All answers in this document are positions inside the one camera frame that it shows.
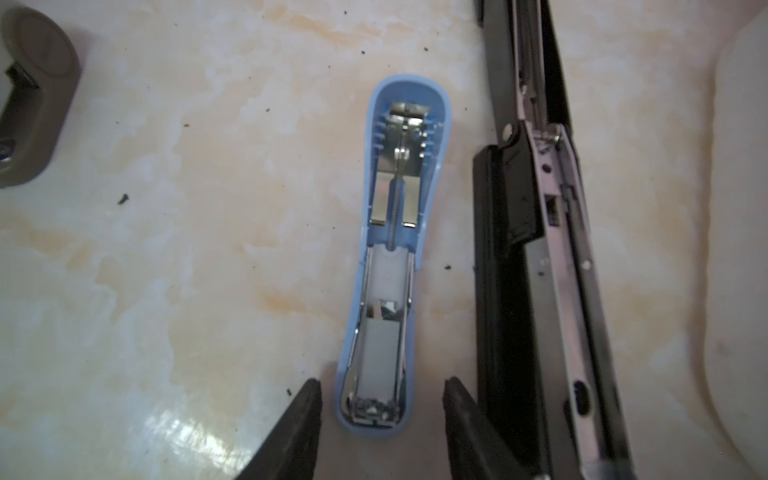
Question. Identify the light blue mini stapler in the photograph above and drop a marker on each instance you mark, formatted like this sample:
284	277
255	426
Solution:
407	131

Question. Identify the white plastic tray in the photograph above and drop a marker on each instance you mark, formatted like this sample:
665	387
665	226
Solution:
735	352

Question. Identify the black stapler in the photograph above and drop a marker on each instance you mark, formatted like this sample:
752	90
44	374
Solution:
545	381

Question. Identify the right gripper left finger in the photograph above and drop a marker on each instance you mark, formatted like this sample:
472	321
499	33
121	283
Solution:
290	450

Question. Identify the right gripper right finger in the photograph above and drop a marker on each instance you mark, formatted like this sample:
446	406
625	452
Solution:
475	449

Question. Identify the white mini stapler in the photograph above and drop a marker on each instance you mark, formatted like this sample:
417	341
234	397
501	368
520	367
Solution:
40	71

